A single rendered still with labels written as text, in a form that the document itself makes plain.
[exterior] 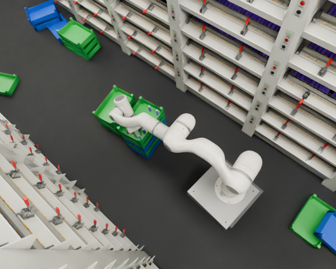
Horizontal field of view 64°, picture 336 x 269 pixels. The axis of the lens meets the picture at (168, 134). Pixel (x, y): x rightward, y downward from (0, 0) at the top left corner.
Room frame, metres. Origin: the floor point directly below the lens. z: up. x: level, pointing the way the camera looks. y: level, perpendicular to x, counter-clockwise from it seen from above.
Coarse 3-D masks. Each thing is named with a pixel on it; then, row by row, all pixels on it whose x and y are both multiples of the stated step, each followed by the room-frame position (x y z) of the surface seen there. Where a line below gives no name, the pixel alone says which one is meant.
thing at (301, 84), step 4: (288, 76) 0.75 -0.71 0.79; (292, 76) 0.74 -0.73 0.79; (292, 80) 0.72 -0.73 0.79; (296, 80) 0.71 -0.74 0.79; (300, 84) 0.68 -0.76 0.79; (304, 84) 0.68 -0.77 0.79; (308, 88) 0.65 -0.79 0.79; (312, 88) 0.64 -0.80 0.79; (312, 92) 0.63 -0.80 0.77; (316, 92) 0.62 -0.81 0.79; (320, 92) 0.61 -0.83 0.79; (320, 96) 0.59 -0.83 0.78; (324, 96) 0.58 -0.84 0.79; (328, 96) 0.58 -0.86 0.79; (320, 100) 0.57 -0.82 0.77; (328, 100) 0.56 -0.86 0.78; (332, 100) 0.55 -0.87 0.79
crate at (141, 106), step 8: (136, 104) 1.05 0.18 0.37; (144, 104) 1.07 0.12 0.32; (152, 104) 1.03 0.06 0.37; (136, 112) 1.02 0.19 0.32; (144, 112) 1.00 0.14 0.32; (152, 112) 0.99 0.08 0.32; (160, 112) 0.97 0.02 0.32; (120, 128) 0.88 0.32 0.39; (128, 136) 0.82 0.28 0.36; (144, 136) 0.79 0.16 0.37
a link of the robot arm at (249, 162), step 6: (240, 156) 0.38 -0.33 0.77; (246, 156) 0.36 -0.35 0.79; (252, 156) 0.35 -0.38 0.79; (258, 156) 0.35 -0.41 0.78; (240, 162) 0.34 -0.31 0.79; (246, 162) 0.33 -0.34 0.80; (252, 162) 0.33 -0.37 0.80; (258, 162) 0.32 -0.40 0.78; (240, 168) 0.31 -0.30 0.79; (246, 168) 0.30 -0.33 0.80; (252, 168) 0.30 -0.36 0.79; (258, 168) 0.30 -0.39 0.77; (246, 174) 0.28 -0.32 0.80; (252, 174) 0.27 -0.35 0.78; (252, 180) 0.25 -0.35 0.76
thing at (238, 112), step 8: (184, 80) 1.29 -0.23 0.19; (192, 80) 1.29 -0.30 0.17; (192, 88) 1.22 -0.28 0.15; (200, 88) 1.18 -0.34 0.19; (208, 88) 1.18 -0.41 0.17; (208, 96) 1.11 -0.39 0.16; (216, 96) 1.08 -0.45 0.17; (224, 96) 1.05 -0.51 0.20; (216, 104) 1.03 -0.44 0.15; (224, 104) 1.00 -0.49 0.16; (232, 104) 0.98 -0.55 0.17; (232, 112) 0.92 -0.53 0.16; (240, 112) 0.90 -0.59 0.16; (248, 112) 0.87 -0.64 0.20; (240, 120) 0.85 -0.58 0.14
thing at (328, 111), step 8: (288, 72) 0.77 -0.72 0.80; (280, 80) 0.75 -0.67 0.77; (280, 88) 0.72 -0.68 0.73; (288, 88) 0.70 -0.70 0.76; (296, 88) 0.68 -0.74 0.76; (296, 96) 0.64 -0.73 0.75; (312, 96) 0.61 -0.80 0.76; (312, 104) 0.57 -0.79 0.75; (320, 104) 0.56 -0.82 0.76; (328, 104) 0.55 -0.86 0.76; (320, 112) 0.53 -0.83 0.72; (328, 112) 0.51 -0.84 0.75
